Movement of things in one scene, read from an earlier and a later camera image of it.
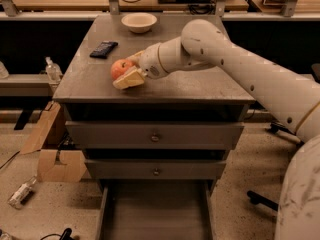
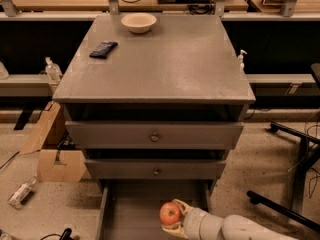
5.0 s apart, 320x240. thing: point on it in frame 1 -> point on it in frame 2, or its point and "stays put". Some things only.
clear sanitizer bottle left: (53, 70) stays put
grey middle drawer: (154, 169) stays put
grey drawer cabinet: (154, 148) stays put
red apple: (119, 66) -> (170, 213)
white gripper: (149, 63) -> (192, 223)
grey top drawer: (151, 135) stays put
